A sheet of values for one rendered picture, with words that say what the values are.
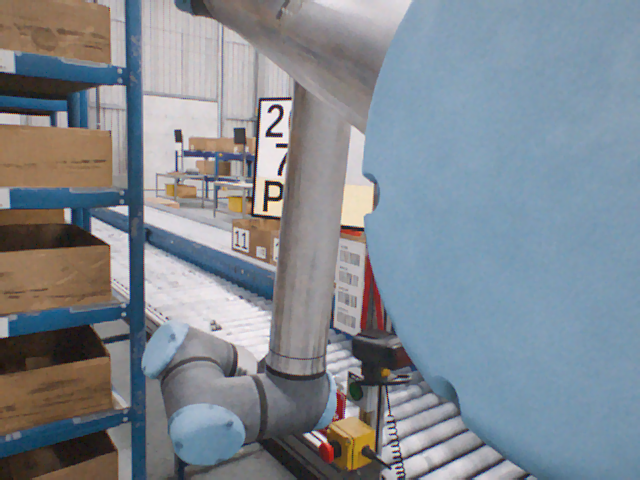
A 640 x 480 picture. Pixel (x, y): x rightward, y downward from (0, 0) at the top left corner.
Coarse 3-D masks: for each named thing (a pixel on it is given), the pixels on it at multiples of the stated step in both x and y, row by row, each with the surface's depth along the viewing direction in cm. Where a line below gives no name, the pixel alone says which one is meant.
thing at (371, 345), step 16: (368, 336) 96; (384, 336) 96; (352, 352) 99; (368, 352) 95; (384, 352) 92; (400, 352) 91; (368, 368) 97; (384, 368) 93; (400, 368) 92; (368, 384) 97
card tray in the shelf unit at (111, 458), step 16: (96, 432) 110; (48, 448) 114; (64, 448) 114; (80, 448) 115; (96, 448) 111; (112, 448) 101; (0, 464) 109; (16, 464) 108; (32, 464) 108; (48, 464) 108; (64, 464) 109; (80, 464) 94; (96, 464) 96; (112, 464) 98
